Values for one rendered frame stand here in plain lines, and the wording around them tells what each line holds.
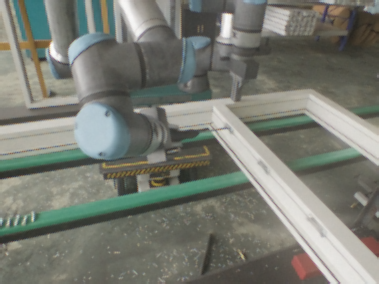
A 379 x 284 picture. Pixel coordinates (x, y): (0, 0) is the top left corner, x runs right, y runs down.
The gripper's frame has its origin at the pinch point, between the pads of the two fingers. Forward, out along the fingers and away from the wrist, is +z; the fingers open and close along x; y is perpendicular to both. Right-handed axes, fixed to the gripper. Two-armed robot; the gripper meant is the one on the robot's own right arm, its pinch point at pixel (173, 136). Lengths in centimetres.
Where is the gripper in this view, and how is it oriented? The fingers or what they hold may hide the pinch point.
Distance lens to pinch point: 74.2
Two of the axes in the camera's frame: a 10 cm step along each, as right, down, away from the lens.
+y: 9.3, -2.0, -3.1
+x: -1.9, -9.8, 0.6
